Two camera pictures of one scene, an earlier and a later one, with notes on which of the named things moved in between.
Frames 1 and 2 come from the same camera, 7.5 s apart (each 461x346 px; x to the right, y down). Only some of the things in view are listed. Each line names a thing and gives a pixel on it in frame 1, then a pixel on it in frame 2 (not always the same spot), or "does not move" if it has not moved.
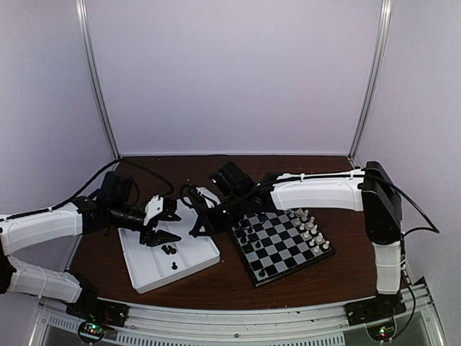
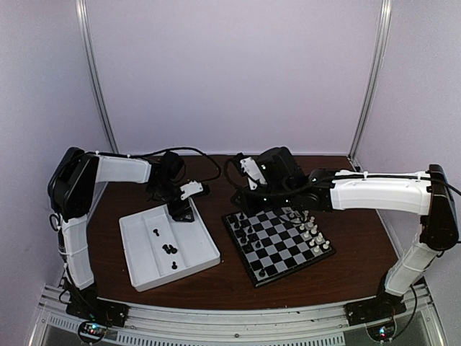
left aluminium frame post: (82, 20) does not move
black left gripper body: (119, 213) → (176, 212)
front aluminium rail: (416, 325) does not move
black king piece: (248, 248) does not move
